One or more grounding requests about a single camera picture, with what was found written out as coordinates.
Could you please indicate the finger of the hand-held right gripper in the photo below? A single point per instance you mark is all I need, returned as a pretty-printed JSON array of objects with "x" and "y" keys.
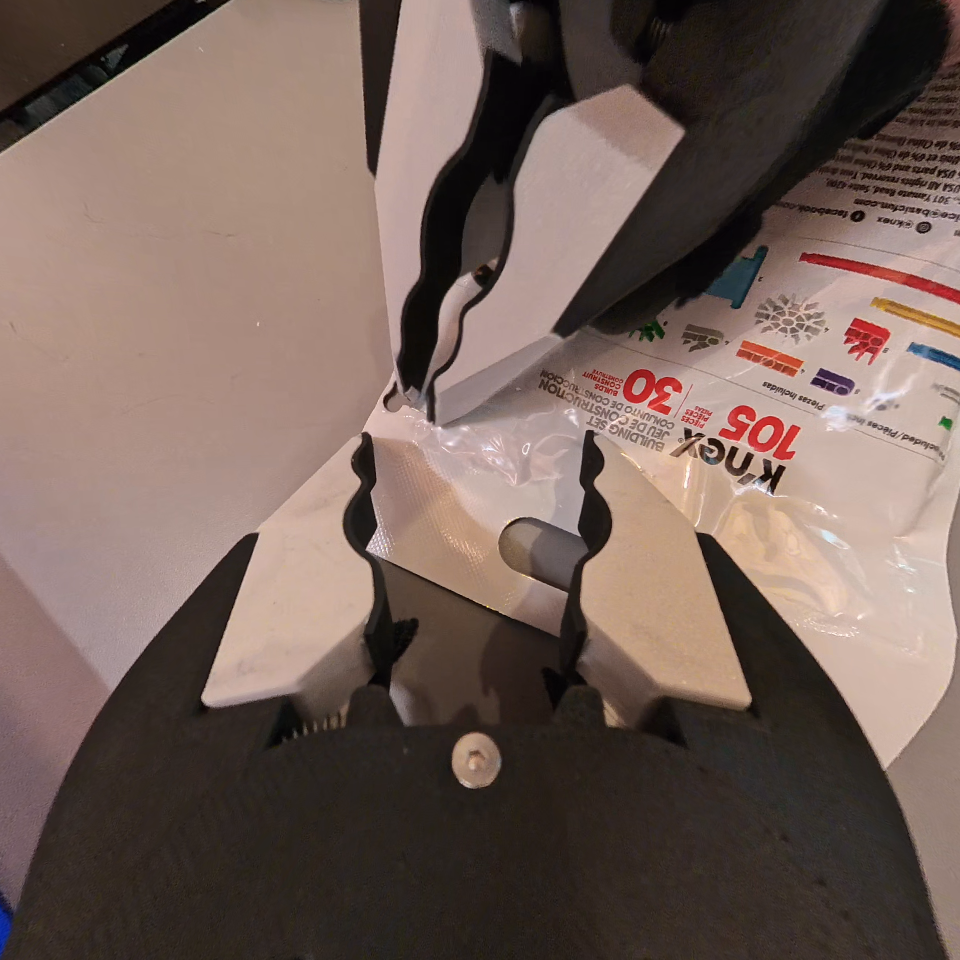
[
  {"x": 427, "y": 112},
  {"x": 585, "y": 210}
]

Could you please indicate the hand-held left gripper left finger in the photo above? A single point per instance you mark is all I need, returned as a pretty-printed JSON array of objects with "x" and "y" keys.
[{"x": 300, "y": 600}]

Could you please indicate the printed plastic toy bag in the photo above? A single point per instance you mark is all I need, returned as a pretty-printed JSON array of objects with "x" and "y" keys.
[{"x": 750, "y": 510}]

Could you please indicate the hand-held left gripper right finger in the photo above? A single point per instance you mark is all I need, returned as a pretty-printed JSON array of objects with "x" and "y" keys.
[{"x": 652, "y": 600}]

